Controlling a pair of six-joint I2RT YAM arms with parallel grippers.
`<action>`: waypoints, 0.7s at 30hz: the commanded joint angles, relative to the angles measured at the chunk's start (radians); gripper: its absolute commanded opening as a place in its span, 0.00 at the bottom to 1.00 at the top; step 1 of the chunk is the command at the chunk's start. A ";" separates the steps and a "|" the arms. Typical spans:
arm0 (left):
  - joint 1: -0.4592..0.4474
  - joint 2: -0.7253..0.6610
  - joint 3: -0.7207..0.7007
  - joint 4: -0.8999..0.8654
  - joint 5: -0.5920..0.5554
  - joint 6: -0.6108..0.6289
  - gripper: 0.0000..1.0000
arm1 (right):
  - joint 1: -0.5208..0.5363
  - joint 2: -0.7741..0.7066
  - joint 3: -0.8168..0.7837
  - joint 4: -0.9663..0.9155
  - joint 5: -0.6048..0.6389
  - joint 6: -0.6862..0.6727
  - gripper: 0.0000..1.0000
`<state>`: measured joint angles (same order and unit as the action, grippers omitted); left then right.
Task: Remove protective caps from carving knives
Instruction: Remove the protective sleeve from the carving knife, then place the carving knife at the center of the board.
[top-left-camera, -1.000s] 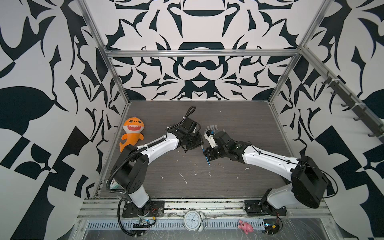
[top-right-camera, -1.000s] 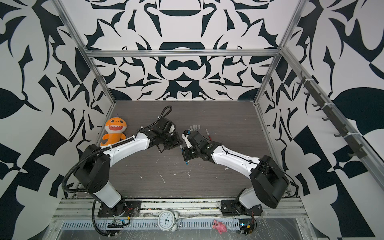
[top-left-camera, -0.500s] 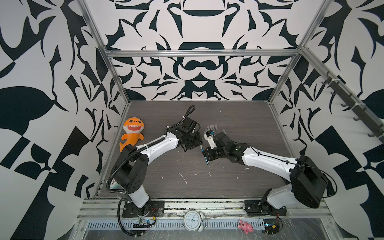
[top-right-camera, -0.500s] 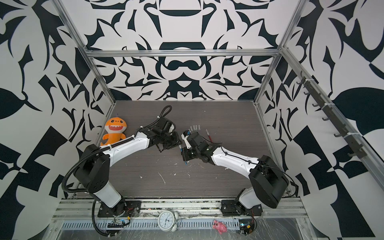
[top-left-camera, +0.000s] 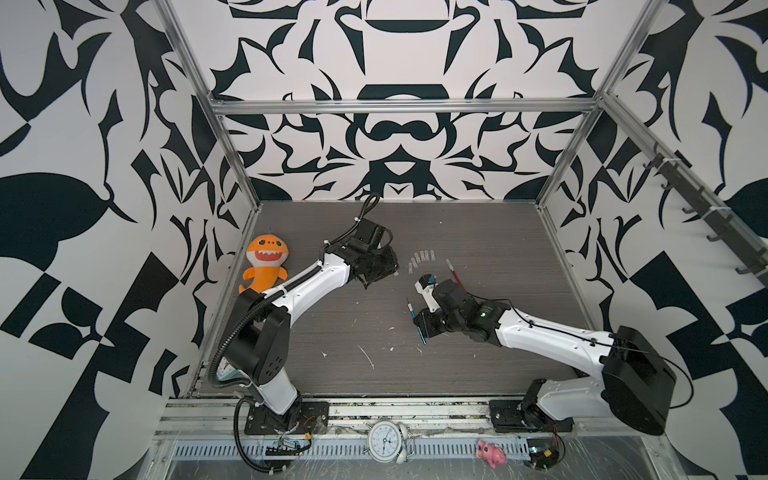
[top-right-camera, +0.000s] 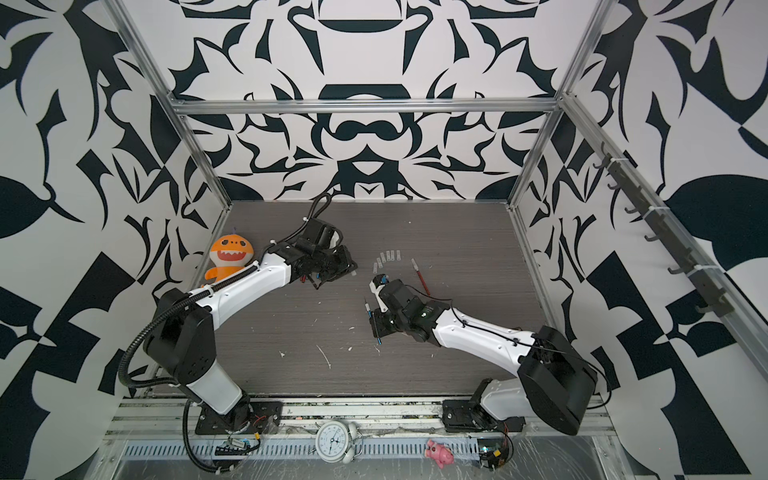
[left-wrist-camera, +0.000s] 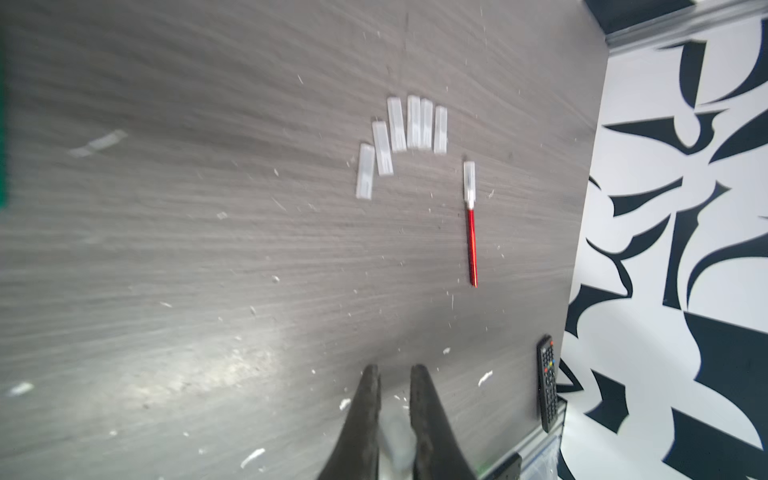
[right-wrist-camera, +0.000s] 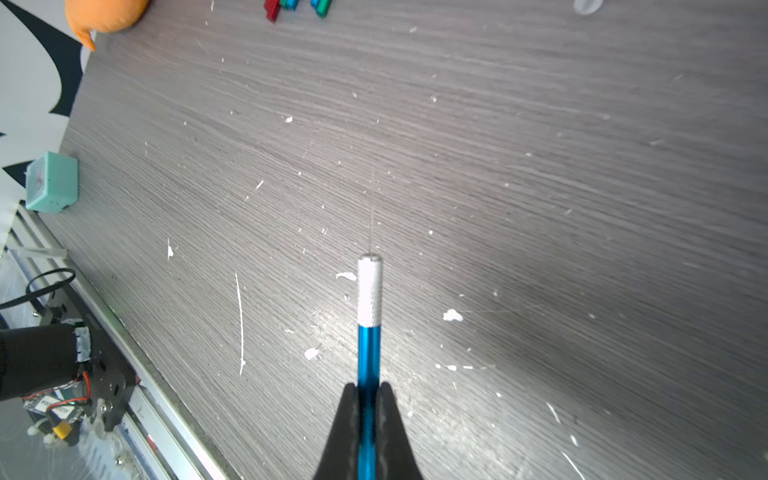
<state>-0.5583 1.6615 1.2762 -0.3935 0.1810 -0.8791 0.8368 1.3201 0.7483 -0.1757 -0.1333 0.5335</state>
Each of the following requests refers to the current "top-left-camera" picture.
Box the blue knife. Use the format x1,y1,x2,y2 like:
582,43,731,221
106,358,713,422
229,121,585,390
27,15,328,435
406,297,427,346

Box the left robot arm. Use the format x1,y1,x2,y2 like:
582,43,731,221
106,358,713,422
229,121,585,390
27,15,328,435
208,219,398,415

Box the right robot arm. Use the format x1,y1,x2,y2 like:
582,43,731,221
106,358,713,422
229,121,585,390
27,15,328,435
413,275,677,436

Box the orange shark plush toy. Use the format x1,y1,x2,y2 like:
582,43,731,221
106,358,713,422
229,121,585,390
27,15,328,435
238,234,289,294

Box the white alarm clock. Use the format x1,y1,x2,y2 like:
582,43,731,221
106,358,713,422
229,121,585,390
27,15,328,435
367,420,409,464

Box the pink pig toy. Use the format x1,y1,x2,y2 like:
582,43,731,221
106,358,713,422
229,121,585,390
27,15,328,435
475,440,507,469

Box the green circuit board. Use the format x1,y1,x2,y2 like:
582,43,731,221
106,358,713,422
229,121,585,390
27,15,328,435
525,436,566,471

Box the small teal square clock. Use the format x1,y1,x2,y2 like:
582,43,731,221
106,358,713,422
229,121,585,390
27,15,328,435
216,360,238,382

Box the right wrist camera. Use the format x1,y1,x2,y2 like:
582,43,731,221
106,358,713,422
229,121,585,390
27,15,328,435
414,274,440,313

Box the black corrugated cable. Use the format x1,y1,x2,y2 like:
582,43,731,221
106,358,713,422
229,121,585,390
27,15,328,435
207,193,382,474

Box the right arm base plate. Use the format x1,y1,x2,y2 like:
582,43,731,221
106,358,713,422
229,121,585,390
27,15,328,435
488,400,574,433

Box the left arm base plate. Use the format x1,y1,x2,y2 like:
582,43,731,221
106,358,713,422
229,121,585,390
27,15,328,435
244,400,330,436

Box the left circuit board wires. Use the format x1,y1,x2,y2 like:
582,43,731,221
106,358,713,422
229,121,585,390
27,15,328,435
265,433,313,458

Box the wall hook rack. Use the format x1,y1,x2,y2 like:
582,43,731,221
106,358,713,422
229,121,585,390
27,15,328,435
644,141,767,288

